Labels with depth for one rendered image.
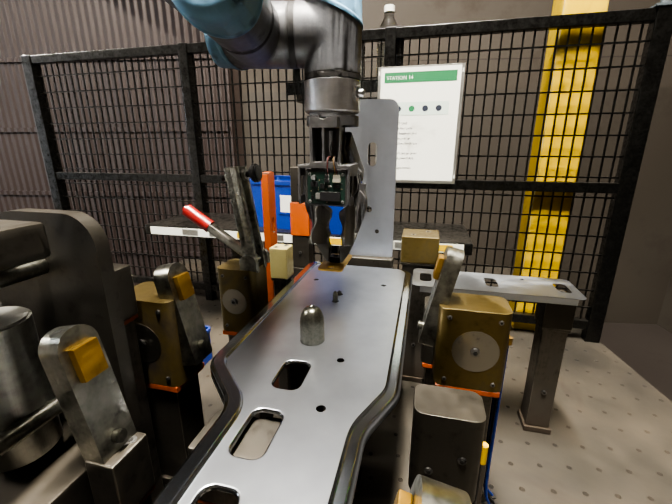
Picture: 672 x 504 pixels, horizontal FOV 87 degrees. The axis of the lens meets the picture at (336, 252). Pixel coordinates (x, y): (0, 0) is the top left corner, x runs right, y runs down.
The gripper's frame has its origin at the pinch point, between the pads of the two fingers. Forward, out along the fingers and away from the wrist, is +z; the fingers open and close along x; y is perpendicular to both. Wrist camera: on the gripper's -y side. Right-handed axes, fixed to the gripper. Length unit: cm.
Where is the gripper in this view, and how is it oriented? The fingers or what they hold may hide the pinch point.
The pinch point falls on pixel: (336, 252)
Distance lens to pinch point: 56.5
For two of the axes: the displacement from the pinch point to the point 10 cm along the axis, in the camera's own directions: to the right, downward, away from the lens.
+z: 0.0, 9.6, 2.9
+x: 9.7, 0.7, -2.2
